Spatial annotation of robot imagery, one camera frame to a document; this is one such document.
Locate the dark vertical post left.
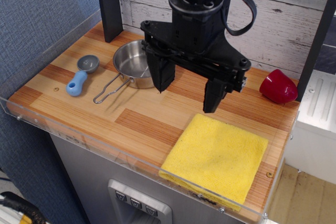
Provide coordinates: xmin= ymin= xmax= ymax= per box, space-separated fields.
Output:
xmin=99 ymin=0 xmax=123 ymax=42

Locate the white toy sink unit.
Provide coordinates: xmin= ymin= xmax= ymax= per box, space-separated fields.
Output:
xmin=285 ymin=70 xmax=335 ymax=184

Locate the dark vertical post right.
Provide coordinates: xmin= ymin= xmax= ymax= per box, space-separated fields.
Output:
xmin=296 ymin=0 xmax=335 ymax=102

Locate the clear acrylic guard rail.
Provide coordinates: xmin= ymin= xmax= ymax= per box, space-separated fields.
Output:
xmin=0 ymin=97 xmax=269 ymax=222

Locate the silver toy fridge cabinet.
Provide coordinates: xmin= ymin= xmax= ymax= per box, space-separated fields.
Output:
xmin=51 ymin=135 xmax=240 ymax=223

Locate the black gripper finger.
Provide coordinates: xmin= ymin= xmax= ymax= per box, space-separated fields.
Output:
xmin=145 ymin=46 xmax=175 ymax=92
xmin=203 ymin=79 xmax=227 ymax=113

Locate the red plastic cup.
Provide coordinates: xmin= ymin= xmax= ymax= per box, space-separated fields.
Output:
xmin=259 ymin=69 xmax=298 ymax=104

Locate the dark vertical post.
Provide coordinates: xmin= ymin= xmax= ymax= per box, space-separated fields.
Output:
xmin=296 ymin=0 xmax=335 ymax=102
xmin=99 ymin=0 xmax=123 ymax=42

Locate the small steel pot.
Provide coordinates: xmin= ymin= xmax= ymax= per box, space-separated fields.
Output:
xmin=93 ymin=39 xmax=154 ymax=104

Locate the yellow folded cloth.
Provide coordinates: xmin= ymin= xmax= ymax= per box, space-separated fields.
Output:
xmin=159 ymin=114 xmax=268 ymax=211

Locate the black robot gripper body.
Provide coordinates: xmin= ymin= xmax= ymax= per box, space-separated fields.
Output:
xmin=141 ymin=0 xmax=251 ymax=93

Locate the yellow black cables corner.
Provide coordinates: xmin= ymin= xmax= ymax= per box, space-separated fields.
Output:
xmin=1 ymin=191 xmax=49 ymax=223

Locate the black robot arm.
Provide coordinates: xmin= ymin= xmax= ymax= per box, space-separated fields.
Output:
xmin=141 ymin=0 xmax=257 ymax=113

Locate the blue handled grey spoon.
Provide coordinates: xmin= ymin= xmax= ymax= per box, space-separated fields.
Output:
xmin=66 ymin=55 xmax=100 ymax=97

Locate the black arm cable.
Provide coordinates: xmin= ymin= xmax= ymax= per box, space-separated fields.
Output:
xmin=222 ymin=0 xmax=257 ymax=36

